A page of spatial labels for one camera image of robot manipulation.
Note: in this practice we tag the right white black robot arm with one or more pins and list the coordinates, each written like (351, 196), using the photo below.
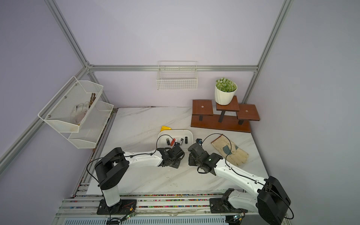
(264, 196)

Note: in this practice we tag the yellow object behind tray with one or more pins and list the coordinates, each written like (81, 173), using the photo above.
(163, 128)

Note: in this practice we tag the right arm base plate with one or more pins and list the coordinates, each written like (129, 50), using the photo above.
(217, 205)

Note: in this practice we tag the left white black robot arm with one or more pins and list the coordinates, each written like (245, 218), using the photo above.
(111, 168)

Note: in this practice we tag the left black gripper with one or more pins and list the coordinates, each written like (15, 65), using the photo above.
(177, 164)

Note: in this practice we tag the white pot green plant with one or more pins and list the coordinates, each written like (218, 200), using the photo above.
(225, 90)

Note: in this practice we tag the white mesh two-tier shelf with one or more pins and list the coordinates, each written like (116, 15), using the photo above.
(57, 112)

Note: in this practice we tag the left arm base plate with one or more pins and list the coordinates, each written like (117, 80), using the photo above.
(121, 208)

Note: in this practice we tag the clear bag in shelf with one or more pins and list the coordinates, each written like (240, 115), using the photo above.
(79, 112)

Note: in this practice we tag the white wire wall basket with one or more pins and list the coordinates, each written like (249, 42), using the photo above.
(177, 75)

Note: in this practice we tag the brown wooden stepped stand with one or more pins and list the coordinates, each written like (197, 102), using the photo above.
(233, 117)

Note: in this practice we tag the white storage box tray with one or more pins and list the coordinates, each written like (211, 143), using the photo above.
(175, 133)

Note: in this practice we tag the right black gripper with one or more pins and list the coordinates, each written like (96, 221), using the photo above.
(191, 161)

